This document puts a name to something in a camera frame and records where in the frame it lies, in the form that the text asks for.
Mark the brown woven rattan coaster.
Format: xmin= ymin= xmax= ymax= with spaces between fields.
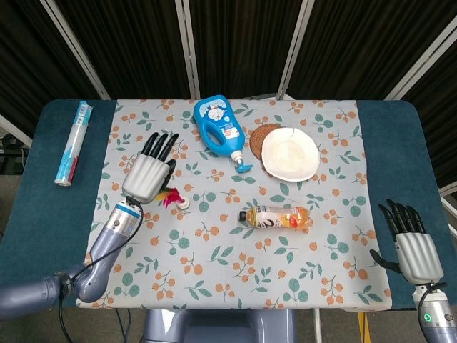
xmin=249 ymin=123 xmax=283 ymax=160

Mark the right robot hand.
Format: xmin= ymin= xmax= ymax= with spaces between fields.
xmin=369 ymin=198 xmax=446 ymax=285

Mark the orange drink bottle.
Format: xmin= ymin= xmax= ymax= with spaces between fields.
xmin=238 ymin=204 xmax=311 ymax=232

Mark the colourful feather shuttlecock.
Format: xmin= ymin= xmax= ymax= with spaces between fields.
xmin=154 ymin=186 xmax=190 ymax=211

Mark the grey robot torso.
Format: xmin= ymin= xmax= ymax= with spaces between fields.
xmin=142 ymin=308 xmax=298 ymax=343

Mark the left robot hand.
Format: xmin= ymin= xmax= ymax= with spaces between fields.
xmin=121 ymin=131 xmax=180 ymax=205

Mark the blue detergent bottle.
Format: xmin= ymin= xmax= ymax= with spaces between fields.
xmin=193 ymin=94 xmax=255 ymax=175

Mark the plastic wrap roll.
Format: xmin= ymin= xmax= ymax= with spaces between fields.
xmin=54 ymin=100 xmax=93 ymax=187

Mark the white paper plate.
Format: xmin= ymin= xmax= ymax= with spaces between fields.
xmin=261 ymin=126 xmax=321 ymax=183

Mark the fruit print tablecloth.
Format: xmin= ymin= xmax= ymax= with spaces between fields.
xmin=76 ymin=97 xmax=393 ymax=310

